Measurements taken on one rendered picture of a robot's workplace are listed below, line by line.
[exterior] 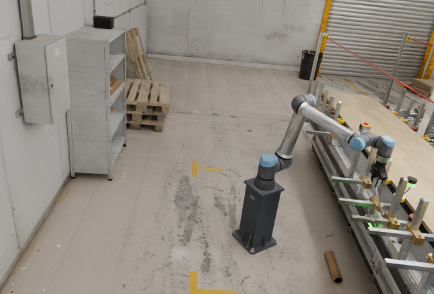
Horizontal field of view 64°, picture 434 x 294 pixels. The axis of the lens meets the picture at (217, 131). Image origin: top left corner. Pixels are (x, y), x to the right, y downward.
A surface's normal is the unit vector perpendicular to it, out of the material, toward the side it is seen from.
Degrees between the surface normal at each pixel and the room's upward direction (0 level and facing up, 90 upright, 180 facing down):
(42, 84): 90
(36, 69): 90
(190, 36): 90
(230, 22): 90
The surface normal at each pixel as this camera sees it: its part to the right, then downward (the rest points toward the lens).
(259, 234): 0.54, 0.39
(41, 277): 0.10, -0.91
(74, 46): 0.05, 0.40
